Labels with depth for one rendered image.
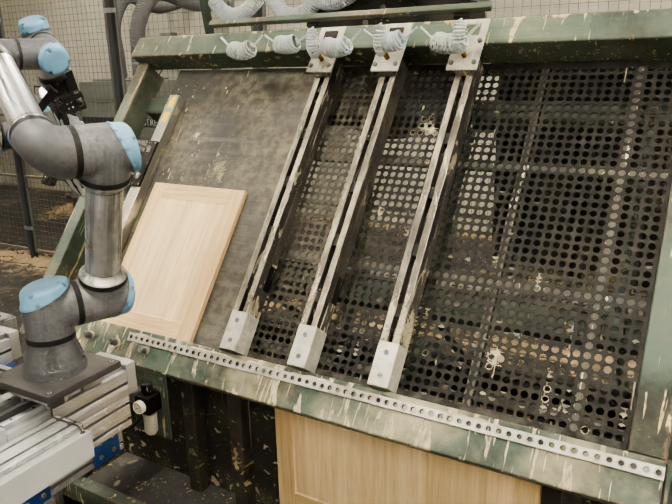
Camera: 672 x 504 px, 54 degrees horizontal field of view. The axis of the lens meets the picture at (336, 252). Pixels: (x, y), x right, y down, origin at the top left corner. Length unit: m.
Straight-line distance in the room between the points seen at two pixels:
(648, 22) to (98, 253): 1.59
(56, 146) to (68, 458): 0.70
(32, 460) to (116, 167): 0.67
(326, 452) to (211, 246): 0.80
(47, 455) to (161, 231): 1.11
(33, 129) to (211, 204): 1.02
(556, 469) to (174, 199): 1.62
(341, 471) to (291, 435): 0.21
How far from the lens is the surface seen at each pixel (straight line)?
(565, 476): 1.69
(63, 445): 1.68
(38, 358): 1.77
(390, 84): 2.25
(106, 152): 1.52
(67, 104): 2.04
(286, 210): 2.18
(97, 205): 1.61
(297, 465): 2.40
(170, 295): 2.37
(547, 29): 2.17
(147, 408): 2.26
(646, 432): 1.69
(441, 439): 1.76
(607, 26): 2.14
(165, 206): 2.57
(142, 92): 3.00
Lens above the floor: 1.77
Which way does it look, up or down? 16 degrees down
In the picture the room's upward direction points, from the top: 1 degrees counter-clockwise
